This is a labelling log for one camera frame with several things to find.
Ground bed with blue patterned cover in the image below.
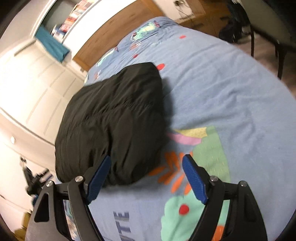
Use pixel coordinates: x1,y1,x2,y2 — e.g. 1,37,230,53
62,16,292,241

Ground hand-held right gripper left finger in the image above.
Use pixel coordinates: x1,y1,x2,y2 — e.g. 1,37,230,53
27,155,112,241

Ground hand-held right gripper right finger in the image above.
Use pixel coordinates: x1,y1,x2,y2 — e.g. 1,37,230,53
181,154,269,241

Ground black puffer jacket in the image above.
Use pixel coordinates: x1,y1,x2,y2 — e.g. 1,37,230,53
55,62,175,186

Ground teal curtain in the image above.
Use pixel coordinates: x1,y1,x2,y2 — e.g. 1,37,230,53
34,25,71,63

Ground black chair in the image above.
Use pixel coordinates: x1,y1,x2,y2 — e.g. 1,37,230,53
240,0,296,80

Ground black bag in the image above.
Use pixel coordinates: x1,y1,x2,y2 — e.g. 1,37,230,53
218,3,248,44

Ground wooden nightstand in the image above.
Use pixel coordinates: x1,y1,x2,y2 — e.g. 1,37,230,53
175,0,232,38

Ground wooden headboard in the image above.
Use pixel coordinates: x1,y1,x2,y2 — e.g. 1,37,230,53
72,0,163,72

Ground row of books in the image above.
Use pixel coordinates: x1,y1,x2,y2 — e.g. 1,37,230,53
50,0,93,40

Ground white wardrobe doors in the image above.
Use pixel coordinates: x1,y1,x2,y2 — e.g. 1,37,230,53
0,38,89,210

